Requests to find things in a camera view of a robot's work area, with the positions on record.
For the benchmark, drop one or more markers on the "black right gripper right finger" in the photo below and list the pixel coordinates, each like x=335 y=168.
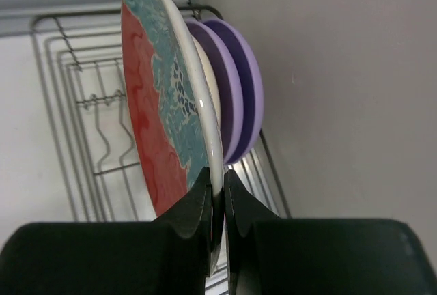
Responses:
x=268 y=254

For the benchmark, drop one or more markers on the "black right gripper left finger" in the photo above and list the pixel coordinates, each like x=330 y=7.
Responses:
x=169 y=255

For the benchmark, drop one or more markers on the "red teal floral plate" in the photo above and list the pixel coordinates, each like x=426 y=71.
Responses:
x=171 y=109

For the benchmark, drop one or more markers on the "lavender plate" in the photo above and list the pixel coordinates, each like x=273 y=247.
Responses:
x=228 y=82
x=251 y=82

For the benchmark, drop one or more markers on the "cream plate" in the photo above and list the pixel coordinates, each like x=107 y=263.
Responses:
x=210 y=79

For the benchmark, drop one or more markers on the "grey wire dish rack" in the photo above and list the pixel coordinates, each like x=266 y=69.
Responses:
x=79 y=60

